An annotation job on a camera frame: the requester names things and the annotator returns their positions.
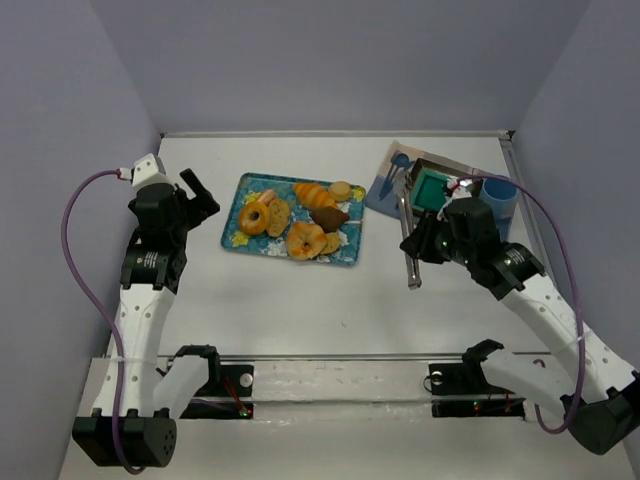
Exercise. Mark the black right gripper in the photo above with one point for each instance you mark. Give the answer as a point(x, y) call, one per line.
point(425, 239)

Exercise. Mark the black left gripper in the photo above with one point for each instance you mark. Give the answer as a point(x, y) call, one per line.
point(191, 201)

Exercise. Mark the metal serving tongs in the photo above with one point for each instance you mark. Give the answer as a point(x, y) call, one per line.
point(402, 191)

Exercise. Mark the orange twisted ring bread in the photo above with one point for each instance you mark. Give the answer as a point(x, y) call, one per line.
point(305, 241)

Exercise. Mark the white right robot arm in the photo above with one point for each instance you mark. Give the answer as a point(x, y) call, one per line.
point(600, 398)

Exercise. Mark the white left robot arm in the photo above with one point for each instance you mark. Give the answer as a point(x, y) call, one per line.
point(133, 421)

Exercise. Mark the tan bread slice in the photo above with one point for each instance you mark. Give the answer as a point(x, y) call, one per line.
point(333, 243)

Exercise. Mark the dark brown chocolate bread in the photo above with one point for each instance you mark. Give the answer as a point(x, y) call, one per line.
point(330, 219)

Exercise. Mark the brown bread slice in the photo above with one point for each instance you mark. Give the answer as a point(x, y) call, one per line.
point(279, 211)

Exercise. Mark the blue cloth placemat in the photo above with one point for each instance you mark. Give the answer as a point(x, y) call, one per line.
point(388, 205)

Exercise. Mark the green square plate dark rim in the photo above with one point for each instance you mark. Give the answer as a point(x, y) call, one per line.
point(428, 179)

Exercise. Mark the blue floral serving tray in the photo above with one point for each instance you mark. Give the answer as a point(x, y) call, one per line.
point(252, 184)

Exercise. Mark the small pale round roll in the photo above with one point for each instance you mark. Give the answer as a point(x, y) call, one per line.
point(267, 196)

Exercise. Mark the blue plastic fork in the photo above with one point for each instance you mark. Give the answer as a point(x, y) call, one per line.
point(388, 181)

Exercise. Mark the small round tan bun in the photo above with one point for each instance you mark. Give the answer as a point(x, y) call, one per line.
point(340, 191)

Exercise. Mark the blue plastic cup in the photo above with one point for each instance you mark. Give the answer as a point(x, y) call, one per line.
point(501, 196)

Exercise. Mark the orange striped croissant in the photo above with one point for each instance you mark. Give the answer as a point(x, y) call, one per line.
point(313, 196)

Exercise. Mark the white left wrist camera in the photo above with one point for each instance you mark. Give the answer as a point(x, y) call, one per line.
point(147, 171)

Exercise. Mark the glazed ring donut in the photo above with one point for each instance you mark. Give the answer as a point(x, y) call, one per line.
point(254, 218)

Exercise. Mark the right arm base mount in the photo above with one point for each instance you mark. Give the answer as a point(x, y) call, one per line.
point(459, 389)

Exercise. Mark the metal rail bar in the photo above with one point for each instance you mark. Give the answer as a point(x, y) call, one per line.
point(246, 358)

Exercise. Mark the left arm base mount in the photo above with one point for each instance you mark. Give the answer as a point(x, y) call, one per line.
point(227, 391)

